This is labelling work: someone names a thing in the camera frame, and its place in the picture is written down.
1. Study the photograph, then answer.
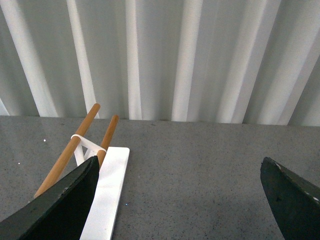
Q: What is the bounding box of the white pleated curtain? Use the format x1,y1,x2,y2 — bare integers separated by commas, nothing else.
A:
0,0,320,126

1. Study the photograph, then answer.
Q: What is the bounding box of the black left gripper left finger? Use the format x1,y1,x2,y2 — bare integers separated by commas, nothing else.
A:
0,156,100,240

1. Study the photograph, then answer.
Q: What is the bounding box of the white rack with wooden rods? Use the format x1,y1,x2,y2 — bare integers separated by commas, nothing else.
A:
34,103,130,240

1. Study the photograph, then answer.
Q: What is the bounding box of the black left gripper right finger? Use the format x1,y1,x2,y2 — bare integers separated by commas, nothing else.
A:
260,157,320,240

